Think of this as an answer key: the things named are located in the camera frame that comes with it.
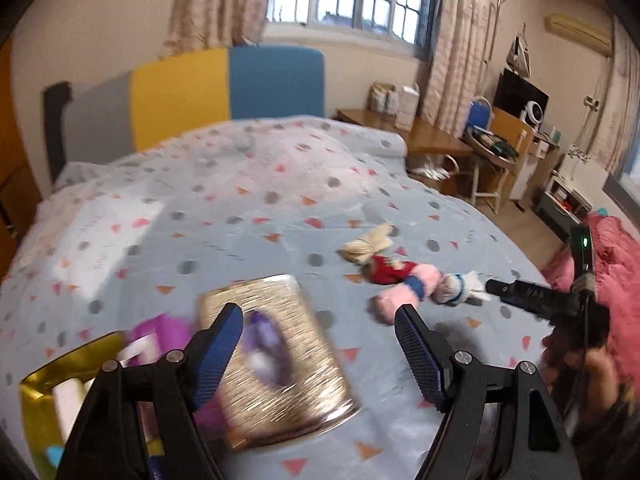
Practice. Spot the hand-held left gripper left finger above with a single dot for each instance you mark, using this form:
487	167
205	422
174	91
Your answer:
220	355

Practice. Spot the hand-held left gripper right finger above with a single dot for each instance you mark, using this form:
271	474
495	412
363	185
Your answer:
416	351

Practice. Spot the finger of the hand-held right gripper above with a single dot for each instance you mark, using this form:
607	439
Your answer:
525	292

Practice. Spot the white plush toy blue stripe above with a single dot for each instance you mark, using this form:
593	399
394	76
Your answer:
460	287

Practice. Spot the red knitted doll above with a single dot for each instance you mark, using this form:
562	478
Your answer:
392	269

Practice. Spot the gold glitter tissue box cover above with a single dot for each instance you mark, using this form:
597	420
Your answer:
310	375

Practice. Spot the gold metal tin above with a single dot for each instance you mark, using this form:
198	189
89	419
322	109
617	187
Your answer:
40	405

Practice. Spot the person's right hand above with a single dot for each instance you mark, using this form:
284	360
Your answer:
585	380

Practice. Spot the pink blanket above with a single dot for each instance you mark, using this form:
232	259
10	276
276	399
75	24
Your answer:
617	260

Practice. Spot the low grey cabinet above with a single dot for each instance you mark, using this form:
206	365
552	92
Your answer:
562	200

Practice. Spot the rattan chair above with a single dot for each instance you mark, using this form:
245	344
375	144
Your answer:
490	160

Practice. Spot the white slippers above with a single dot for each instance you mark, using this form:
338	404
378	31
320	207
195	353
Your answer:
430	171

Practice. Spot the patterned white bed cover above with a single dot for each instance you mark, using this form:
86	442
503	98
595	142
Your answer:
225	200

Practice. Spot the white desk fan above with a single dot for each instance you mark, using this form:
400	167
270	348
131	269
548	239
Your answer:
531	112

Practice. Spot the blue chair back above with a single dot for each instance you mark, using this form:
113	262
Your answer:
479	115

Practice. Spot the black monitor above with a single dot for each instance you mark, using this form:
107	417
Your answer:
517	90

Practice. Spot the pale striped curtain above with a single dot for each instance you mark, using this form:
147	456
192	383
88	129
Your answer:
615	95

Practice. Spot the white carton box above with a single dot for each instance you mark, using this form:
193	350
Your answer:
407	107

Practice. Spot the brown packets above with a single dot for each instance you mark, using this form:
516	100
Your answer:
383	97

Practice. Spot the pink striped curtain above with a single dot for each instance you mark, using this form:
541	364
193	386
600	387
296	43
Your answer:
460	50

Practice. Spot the grey yellow blue headboard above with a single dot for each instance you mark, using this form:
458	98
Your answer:
200	90

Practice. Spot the metal clothes rack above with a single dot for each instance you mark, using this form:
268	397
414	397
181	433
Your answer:
492	25

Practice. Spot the wooden wardrobe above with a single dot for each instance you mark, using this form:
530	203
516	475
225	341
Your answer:
15	160

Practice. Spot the black rolled mat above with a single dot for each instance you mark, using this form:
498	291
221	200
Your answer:
55	125

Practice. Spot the beige patterned curtain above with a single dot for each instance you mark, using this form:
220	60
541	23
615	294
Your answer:
220	5

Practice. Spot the wall air conditioner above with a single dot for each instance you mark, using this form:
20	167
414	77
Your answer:
577	32

